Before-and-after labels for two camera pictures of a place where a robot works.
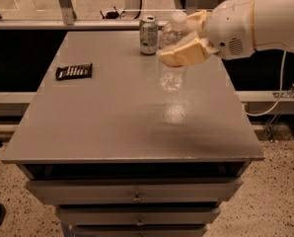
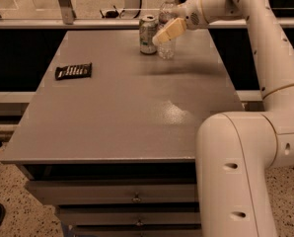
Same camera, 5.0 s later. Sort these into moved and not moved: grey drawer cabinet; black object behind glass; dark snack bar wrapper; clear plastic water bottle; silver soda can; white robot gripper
Moved: white robot gripper; clear plastic water bottle
Not moved: grey drawer cabinet; dark snack bar wrapper; silver soda can; black object behind glass
